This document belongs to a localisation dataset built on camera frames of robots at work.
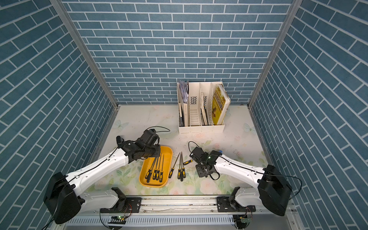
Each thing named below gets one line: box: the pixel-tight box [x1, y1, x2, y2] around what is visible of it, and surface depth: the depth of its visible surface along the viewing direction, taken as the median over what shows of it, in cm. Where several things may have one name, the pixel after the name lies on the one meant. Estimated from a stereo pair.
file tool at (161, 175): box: [159, 155, 165, 183], surface depth 84 cm
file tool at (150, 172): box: [146, 157, 158, 183], surface depth 84 cm
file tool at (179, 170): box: [177, 152, 182, 180], surface depth 86 cm
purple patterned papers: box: [178, 80, 190, 104], surface depth 90 cm
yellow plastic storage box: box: [138, 145, 173, 188], surface depth 88 cm
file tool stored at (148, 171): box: [144, 156, 157, 180], surface depth 85 cm
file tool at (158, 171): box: [155, 153, 162, 181], surface depth 84 cm
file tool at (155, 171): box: [152, 156, 159, 180], surface depth 84 cm
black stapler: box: [115, 135, 122, 145], surface depth 96 cm
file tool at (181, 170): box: [180, 152, 184, 182], surface depth 84 cm
